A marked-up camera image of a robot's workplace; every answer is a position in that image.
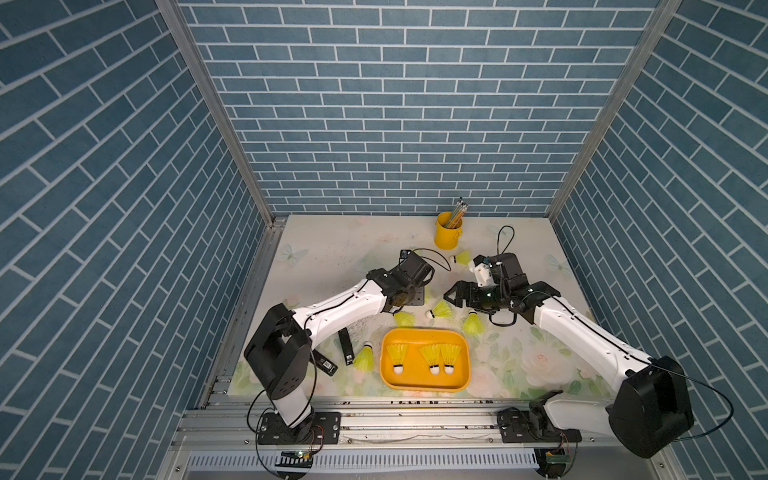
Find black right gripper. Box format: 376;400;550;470
443;279;507;314

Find yellow-green shuttlecock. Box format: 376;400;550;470
353;342;375;373
393;311;415;328
419;344;442;375
426;300;453;319
439;343;462;375
462;311;485;337
386;343;408;375
450;250;473;266

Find orange plastic storage box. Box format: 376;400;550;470
379;328;472;393

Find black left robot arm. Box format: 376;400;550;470
243;250;434;432

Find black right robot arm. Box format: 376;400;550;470
443;253;694;459

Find black robot base joint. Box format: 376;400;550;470
497;390;582;443

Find yellow pen holder cup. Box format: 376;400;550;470
434;212;463;251

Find black loose gripper finger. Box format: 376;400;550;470
310;350;338;377
337;328;355;366

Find pencils in cup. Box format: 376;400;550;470
443;197;468;229

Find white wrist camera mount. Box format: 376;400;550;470
468;257;496;288

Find aluminium table edge rail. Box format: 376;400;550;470
195;216;288;409

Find aluminium corner frame post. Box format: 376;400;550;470
156;0;275;227

